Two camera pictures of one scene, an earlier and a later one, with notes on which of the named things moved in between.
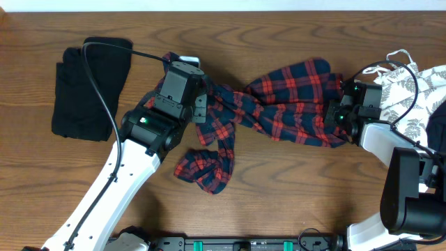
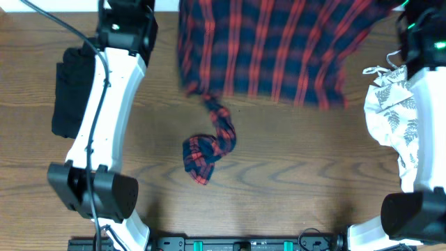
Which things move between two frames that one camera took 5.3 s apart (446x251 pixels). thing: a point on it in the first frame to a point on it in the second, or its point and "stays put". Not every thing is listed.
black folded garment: x=79 y=111 stays put
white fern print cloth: x=409 y=93 stays put
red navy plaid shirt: x=300 y=101 to x=293 y=51
